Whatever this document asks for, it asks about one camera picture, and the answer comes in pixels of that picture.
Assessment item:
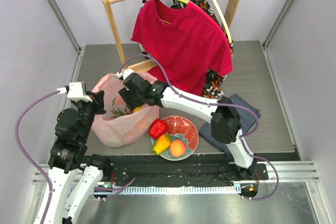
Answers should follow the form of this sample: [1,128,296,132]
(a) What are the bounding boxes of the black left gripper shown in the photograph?
[72,90,107,141]

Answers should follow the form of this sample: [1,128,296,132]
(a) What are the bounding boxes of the orange pineapple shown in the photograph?
[111,108,132,118]

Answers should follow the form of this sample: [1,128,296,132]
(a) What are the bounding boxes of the pink plastic bag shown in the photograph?
[91,73,159,147]

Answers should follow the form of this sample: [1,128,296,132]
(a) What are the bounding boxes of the red bell pepper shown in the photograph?
[149,119,168,139]

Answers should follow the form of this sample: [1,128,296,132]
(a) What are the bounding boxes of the yellow green mango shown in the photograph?
[152,134,172,155]

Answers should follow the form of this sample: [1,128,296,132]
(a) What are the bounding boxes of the orange peach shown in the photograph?
[170,139,187,157]

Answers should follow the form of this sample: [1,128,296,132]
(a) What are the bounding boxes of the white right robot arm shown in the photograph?
[117,69,257,179]

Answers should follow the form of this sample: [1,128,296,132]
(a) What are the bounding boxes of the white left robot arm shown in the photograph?
[34,91,112,223]

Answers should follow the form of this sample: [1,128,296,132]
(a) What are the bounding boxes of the red t-shirt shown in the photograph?
[131,0,233,95]

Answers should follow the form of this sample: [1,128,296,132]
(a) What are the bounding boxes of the folded grey towel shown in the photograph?
[198,94,261,155]

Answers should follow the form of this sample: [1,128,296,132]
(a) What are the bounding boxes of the patterned black orange garment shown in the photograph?
[141,0,234,99]

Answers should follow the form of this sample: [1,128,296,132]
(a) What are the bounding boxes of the cream wooden hanger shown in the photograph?
[212,0,233,44]

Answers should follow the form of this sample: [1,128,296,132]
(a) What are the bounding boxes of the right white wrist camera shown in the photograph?
[115,68,134,80]

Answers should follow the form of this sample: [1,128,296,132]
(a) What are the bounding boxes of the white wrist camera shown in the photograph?
[57,82,92,102]
[115,68,134,80]

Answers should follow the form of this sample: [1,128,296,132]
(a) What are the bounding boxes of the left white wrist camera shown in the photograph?
[57,82,92,102]

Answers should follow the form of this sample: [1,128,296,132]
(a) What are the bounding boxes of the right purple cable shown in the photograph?
[119,54,280,201]

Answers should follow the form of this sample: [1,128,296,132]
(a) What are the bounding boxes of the purple cable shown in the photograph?
[14,90,62,224]
[119,54,280,201]

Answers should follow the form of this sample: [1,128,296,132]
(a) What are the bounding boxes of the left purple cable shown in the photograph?
[14,90,62,224]

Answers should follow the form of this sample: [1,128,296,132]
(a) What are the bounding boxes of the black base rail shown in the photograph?
[102,154,269,187]

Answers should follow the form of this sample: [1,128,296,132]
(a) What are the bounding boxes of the white cable duct strip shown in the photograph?
[46,185,242,195]

